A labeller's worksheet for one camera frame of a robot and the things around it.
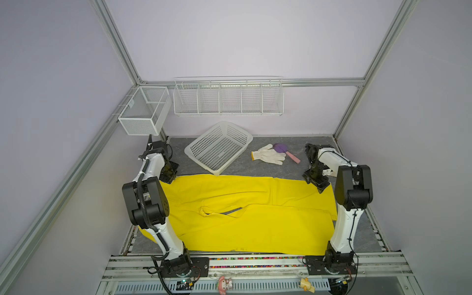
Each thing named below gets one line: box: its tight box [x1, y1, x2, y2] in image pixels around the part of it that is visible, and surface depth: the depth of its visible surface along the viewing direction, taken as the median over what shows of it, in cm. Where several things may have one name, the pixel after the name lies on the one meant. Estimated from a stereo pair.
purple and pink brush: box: [273, 143, 301, 165], surface depth 114 cm
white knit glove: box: [250, 143, 287, 166], surface depth 114 cm
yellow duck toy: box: [298, 277, 316, 294], surface depth 69 cm
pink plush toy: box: [218, 275, 233, 295], surface depth 69 cm
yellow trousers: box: [138, 174, 339, 256], surface depth 90 cm
